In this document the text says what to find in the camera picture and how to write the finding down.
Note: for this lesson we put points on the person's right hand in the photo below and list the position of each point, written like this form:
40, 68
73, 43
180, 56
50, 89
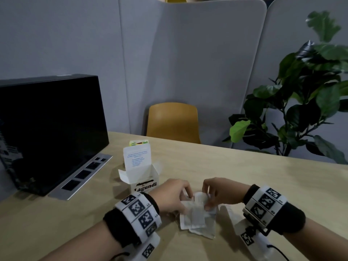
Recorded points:
228, 192

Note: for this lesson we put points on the person's left hand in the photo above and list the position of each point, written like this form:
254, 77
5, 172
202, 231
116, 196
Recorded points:
168, 195

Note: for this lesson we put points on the person's right fingers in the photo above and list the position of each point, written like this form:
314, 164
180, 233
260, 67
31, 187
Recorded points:
210, 188

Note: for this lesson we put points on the person's left fingers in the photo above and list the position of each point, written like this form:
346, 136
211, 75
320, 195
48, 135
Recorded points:
186, 192

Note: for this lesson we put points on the white tea bag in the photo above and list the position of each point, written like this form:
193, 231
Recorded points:
194, 214

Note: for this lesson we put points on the person's left forearm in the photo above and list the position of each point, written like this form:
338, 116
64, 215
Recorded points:
89, 244

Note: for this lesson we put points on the person's right forearm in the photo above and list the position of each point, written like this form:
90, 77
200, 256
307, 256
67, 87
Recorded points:
320, 241

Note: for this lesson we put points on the torn grey paper sachet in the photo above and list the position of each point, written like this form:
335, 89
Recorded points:
207, 226

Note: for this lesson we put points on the open white cardboard box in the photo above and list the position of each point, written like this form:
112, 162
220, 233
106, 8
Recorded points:
138, 167

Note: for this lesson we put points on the black wristband with marker tags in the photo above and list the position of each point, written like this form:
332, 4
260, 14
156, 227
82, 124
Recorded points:
272, 206
136, 214

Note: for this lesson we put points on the yellow plastic chair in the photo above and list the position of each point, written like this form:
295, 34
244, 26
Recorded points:
174, 122

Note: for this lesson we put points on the silver socket panel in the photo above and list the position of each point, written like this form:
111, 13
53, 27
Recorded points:
81, 178

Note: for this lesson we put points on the green leafy plant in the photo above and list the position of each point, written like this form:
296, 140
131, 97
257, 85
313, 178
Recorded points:
307, 105

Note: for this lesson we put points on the grey felt partition panel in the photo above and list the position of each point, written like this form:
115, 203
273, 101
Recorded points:
62, 38
282, 32
195, 57

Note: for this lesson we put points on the black monitor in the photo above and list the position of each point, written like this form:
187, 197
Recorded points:
51, 130

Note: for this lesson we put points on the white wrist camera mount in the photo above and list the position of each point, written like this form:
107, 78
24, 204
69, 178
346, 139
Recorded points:
252, 239
148, 248

